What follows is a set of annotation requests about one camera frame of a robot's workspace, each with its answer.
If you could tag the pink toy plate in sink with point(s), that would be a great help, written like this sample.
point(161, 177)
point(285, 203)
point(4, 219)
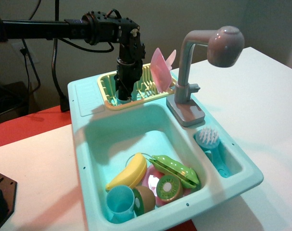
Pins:
point(151, 179)

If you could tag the grey toy faucet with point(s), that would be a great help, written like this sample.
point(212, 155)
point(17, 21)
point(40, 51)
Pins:
point(224, 47)

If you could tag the blue dish brush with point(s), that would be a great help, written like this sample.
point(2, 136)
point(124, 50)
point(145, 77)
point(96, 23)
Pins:
point(208, 139)

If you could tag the white wall outlet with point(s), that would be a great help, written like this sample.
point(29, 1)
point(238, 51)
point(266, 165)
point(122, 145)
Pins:
point(24, 55)

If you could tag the yellow dish drying rack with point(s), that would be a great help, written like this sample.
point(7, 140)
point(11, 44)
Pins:
point(144, 90)

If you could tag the pink toy plate front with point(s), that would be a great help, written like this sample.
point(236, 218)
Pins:
point(160, 72)

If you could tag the blue toy cup in sink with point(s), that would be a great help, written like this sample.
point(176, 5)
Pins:
point(120, 202)

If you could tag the toy kiwi half left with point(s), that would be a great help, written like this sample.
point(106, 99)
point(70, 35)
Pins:
point(144, 200)

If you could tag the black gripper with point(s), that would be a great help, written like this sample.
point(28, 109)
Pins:
point(125, 78)

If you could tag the teal toy sink unit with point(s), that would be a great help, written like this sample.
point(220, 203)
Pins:
point(105, 139)

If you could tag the green toy pea pod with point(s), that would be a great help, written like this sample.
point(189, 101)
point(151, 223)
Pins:
point(166, 165)

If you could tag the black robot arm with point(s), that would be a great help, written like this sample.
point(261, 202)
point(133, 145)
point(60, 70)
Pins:
point(93, 28)

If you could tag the pink toy plate back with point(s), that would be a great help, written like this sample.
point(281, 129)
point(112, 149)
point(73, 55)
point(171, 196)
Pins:
point(169, 61)

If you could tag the toy kiwi half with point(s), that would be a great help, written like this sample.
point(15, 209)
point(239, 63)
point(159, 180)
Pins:
point(144, 200)
point(169, 188)

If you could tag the toy kiwi half right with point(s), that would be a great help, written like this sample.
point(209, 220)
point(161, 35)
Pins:
point(169, 188)

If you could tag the blue toy cup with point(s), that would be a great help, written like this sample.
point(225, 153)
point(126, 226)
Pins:
point(120, 202)
point(121, 100)

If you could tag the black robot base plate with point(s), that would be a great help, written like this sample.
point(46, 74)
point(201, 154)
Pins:
point(8, 188)

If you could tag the yellow toy banana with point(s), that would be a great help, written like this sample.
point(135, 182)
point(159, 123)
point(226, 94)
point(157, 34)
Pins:
point(131, 175)

